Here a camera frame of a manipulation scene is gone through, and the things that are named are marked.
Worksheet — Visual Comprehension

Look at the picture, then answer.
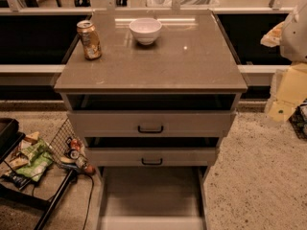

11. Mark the top drawer with black handle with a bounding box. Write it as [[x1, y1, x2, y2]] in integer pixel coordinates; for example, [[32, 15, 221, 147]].
[[67, 110, 236, 138]]

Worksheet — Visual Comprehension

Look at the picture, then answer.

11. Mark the black cable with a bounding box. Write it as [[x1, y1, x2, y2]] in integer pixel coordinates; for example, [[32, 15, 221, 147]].
[[81, 173, 96, 230]]

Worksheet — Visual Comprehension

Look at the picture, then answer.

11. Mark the green snack bag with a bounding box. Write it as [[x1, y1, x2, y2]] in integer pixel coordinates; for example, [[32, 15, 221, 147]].
[[16, 139, 53, 182]]

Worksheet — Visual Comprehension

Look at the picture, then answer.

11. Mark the drawer with black handle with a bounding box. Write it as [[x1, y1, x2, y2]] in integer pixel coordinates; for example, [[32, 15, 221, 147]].
[[85, 148, 217, 167], [67, 110, 236, 138]]

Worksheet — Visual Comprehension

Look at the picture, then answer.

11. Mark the dark blue snack bag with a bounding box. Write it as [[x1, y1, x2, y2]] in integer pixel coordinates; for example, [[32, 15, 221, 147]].
[[2, 172, 31, 190]]

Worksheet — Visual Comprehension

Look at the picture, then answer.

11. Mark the black stand frame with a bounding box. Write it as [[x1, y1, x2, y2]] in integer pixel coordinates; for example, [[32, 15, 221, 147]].
[[0, 118, 77, 230]]

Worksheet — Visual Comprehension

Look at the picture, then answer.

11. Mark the white ceramic bowl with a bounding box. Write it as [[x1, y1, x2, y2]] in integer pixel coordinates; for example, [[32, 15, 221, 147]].
[[130, 18, 162, 45]]

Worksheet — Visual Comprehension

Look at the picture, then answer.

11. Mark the middle drawer with black handle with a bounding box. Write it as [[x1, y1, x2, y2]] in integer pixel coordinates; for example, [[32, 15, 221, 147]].
[[85, 148, 217, 167]]

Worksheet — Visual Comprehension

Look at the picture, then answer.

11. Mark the orange soda can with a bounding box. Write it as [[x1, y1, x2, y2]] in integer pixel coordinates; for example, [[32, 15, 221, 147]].
[[77, 20, 102, 60]]

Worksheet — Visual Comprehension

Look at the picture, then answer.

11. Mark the grey drawer cabinet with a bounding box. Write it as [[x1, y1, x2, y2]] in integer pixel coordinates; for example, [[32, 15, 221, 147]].
[[55, 11, 247, 215]]

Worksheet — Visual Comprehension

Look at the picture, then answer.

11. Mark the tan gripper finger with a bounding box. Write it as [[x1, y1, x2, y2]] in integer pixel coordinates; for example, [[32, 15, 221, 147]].
[[260, 22, 284, 47], [265, 62, 307, 123]]

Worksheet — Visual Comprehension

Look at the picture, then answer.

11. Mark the red soda can in basket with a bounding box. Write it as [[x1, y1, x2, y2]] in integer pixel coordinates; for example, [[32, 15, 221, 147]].
[[69, 139, 81, 151]]

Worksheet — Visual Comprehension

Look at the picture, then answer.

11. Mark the wire basket at right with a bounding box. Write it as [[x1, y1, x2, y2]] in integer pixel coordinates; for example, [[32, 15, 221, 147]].
[[290, 101, 307, 140]]

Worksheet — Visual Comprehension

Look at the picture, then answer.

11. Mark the wire mesh basket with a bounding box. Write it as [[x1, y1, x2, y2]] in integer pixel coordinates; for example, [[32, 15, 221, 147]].
[[49, 119, 95, 175]]

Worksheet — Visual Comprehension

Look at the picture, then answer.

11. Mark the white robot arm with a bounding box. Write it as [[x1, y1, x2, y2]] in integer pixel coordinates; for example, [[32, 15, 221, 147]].
[[260, 0, 307, 122]]

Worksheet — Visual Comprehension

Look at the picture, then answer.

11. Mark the open bottom drawer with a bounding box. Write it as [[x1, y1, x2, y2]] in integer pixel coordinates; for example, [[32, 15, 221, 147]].
[[97, 167, 209, 230]]

